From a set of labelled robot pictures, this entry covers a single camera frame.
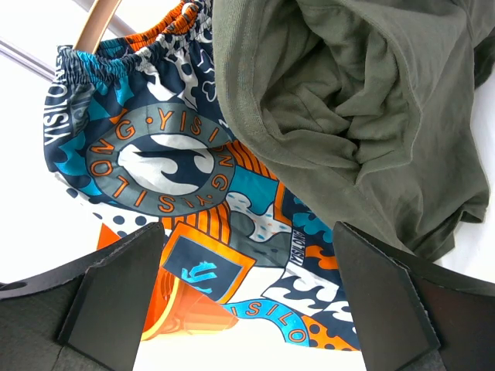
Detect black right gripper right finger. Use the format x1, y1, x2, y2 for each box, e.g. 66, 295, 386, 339
333, 222, 494, 371

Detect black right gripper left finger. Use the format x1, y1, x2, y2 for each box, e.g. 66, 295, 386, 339
1, 223, 164, 370

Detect colourful patterned shorts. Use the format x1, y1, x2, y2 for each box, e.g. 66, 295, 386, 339
43, 1, 360, 351

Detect olive green shorts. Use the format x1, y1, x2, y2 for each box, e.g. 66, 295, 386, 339
213, 1, 494, 261

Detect beige plastic hanger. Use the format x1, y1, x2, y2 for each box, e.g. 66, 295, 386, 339
73, 0, 121, 54

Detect metal clothes rack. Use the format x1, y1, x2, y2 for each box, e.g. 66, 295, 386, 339
1, 1, 135, 81

